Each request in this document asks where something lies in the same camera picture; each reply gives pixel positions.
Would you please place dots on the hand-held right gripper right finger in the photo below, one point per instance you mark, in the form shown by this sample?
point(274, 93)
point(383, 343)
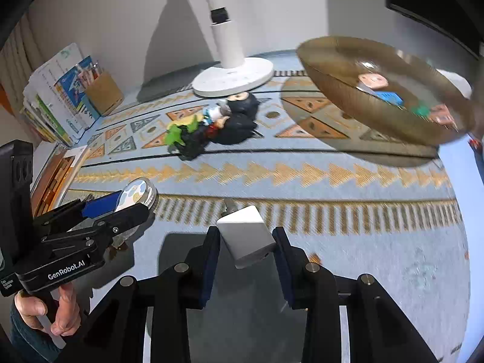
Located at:
point(281, 268)

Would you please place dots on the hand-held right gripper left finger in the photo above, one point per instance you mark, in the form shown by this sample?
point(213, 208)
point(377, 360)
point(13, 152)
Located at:
point(210, 264)

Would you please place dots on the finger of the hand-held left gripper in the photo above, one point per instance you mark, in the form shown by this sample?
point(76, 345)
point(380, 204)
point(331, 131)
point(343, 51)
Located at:
point(100, 205)
point(124, 215)

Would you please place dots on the white charger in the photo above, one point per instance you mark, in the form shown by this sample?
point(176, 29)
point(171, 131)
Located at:
point(245, 238)

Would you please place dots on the green frilly toy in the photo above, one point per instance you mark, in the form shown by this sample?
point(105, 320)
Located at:
point(177, 133)

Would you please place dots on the small blue white toy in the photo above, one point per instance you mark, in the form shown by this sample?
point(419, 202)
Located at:
point(213, 113)

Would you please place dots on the black white figure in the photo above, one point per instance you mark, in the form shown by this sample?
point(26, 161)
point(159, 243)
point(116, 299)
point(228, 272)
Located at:
point(244, 102)

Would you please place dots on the gold ribbed bowl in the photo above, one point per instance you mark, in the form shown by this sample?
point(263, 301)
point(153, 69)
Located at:
point(340, 83)

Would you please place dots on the blue rectangular box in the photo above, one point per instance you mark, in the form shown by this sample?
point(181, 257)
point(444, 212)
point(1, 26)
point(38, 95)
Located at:
point(389, 97)

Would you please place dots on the pink case with flower knob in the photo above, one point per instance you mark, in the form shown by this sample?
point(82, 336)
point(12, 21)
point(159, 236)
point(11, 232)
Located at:
point(372, 79)

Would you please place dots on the green translucent plastic toy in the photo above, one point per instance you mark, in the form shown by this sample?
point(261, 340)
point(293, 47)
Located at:
point(419, 110)

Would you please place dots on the small brown box figure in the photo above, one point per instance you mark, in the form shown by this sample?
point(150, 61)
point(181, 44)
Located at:
point(442, 115)

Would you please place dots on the person's left forearm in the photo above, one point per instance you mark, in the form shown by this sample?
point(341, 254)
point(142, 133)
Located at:
point(26, 342)

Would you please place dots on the person's left hand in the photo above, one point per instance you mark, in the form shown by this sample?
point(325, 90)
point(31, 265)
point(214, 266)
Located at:
point(66, 310)

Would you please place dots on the brown wooden box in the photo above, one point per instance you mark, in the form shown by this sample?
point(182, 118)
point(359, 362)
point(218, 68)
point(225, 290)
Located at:
point(49, 185)

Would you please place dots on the row of green books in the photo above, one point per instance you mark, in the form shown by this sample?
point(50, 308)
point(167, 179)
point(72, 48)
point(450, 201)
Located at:
point(39, 119)

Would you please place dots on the woven pen holder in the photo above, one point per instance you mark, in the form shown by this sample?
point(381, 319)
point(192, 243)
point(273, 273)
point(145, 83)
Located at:
point(104, 96)

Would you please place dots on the blue illustrated book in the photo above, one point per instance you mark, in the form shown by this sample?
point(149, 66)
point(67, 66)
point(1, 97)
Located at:
point(72, 83)

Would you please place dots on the bunch of pens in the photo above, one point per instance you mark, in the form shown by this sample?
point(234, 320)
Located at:
point(95, 70)

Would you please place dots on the stack of books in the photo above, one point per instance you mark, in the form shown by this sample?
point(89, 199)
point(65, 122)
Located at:
point(49, 68)

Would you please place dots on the white fan stand base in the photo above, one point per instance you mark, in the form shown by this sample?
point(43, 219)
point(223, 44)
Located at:
point(234, 77)

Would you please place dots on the white round object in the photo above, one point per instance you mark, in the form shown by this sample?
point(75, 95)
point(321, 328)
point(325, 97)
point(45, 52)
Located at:
point(453, 79)

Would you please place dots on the black monitor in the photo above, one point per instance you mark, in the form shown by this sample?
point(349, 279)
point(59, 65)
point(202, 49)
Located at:
point(435, 0)

